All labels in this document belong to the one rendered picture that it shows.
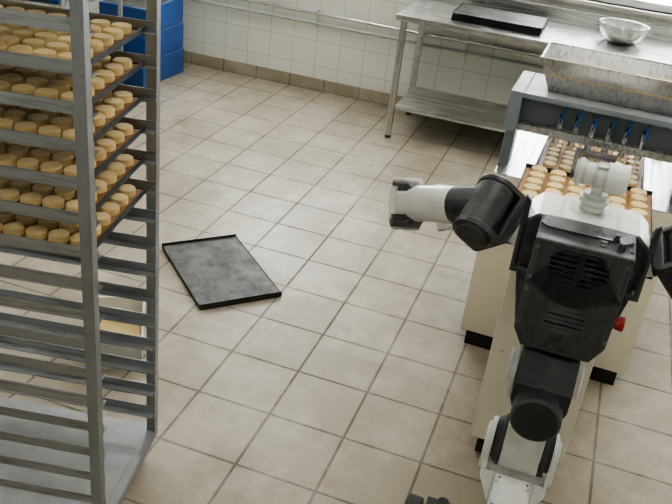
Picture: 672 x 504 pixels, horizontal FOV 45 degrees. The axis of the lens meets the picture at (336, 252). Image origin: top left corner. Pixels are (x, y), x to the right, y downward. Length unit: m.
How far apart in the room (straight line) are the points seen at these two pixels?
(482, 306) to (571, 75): 1.05
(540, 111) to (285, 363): 1.45
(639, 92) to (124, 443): 2.20
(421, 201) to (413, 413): 1.48
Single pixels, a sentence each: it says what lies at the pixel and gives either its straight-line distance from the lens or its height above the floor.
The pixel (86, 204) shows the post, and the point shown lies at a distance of 1.95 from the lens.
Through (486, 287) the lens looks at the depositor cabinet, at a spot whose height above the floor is 0.32.
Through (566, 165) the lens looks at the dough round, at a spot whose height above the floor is 0.92.
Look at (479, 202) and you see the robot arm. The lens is 1.85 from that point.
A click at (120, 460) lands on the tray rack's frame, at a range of 2.79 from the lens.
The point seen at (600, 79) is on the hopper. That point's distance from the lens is 3.25.
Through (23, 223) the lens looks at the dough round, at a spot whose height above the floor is 1.05.
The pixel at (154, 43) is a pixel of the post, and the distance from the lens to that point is 2.25.
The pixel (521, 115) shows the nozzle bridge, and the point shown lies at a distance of 3.36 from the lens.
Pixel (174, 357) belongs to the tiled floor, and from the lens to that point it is 3.46.
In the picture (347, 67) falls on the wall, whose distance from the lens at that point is 6.73.
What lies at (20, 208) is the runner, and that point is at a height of 1.14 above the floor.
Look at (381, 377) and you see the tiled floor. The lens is 3.45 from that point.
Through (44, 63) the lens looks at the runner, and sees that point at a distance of 1.90.
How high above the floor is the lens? 2.05
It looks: 28 degrees down
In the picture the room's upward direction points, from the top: 7 degrees clockwise
